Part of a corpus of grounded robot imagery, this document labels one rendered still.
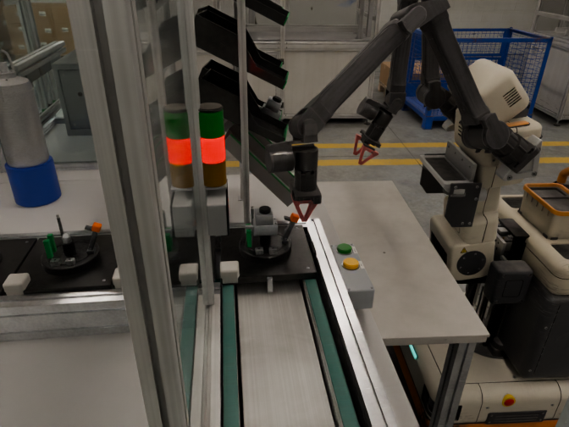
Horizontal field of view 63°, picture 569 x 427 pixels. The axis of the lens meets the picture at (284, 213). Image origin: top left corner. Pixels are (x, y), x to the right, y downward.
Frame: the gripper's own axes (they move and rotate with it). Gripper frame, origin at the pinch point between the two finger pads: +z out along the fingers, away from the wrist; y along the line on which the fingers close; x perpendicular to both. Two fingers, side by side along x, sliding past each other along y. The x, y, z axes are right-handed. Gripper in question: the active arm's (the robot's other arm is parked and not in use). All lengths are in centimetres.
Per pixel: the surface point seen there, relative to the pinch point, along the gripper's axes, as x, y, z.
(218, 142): -20.8, 20.9, -29.2
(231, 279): -19.8, 11.6, 9.4
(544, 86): 369, -417, 72
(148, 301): -26, 77, -37
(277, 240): -7.0, -1.2, 6.9
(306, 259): -0.2, 5.9, 9.0
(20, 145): -88, -54, -4
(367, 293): 12.6, 18.8, 11.2
